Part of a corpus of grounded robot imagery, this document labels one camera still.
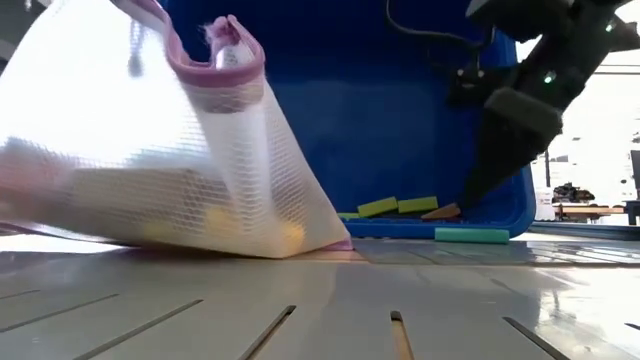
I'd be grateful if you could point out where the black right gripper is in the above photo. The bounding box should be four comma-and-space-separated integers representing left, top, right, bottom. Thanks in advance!
461, 27, 619, 210

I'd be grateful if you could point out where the natural wooden block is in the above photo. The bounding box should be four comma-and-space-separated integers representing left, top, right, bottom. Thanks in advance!
420, 202, 462, 222

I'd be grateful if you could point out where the teal wooden block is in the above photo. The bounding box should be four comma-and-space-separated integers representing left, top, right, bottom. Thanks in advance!
433, 227, 511, 245

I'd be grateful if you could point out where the blue plastic bin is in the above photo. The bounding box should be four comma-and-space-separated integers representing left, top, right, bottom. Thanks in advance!
159, 0, 538, 240

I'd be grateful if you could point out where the white plastic container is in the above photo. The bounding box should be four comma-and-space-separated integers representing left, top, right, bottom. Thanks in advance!
534, 187, 556, 222

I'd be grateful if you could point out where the background wooden table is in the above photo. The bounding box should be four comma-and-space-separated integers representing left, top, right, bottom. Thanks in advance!
554, 203, 640, 225

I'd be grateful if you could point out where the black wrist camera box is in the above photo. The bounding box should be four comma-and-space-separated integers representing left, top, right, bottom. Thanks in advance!
446, 64, 516, 109

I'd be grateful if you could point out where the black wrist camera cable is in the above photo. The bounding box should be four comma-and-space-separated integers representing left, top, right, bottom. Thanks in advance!
384, 0, 496, 69

